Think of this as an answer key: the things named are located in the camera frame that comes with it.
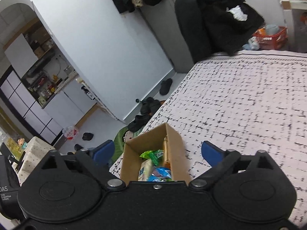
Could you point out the black spray bottle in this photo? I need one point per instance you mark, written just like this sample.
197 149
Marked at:
85 91

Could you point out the black coat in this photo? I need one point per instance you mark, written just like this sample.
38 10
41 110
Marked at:
206 24

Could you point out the beige dotted cloth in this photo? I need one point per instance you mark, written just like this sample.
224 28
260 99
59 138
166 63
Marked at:
33 148

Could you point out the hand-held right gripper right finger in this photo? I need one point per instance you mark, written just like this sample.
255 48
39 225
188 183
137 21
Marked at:
212 153

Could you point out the white cloth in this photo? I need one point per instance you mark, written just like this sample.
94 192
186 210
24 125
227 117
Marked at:
237 13

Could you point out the black chunky shoe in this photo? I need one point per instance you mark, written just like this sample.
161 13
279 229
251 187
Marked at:
140 122
148 105

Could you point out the black slipper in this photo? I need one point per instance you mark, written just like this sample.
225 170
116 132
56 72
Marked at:
87 136
166 86

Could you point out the small blue snack packet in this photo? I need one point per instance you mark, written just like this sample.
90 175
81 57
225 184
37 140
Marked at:
160 173

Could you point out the brown cardboard box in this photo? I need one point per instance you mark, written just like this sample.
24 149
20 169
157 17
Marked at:
177 148

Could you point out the bright green snack packet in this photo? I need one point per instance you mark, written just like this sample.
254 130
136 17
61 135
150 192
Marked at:
151 154

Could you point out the grey door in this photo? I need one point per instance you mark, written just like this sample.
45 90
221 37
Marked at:
165 36

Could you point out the grey desk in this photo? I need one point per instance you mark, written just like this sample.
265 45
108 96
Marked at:
295 4

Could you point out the green cartoon floor mat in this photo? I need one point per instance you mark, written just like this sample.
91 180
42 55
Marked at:
118 141

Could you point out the white packet with blue label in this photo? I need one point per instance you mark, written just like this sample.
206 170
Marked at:
146 170

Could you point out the kitchen counter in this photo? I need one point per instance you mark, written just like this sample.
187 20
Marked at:
60 88

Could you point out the red plastic basket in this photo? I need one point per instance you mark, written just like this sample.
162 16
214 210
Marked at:
271 40

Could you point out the black framed panel cabinet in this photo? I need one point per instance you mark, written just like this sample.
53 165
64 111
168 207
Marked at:
24 110

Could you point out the cartoon figurine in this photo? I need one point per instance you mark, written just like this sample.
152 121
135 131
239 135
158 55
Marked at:
21 141

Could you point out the red and white plastic bag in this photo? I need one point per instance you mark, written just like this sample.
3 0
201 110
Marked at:
70 132

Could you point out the printed blanket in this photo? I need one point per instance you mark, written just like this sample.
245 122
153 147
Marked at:
239 100

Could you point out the orange bread packet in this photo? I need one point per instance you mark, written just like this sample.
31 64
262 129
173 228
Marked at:
166 153

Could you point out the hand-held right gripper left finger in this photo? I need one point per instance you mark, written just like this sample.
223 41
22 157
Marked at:
104 151

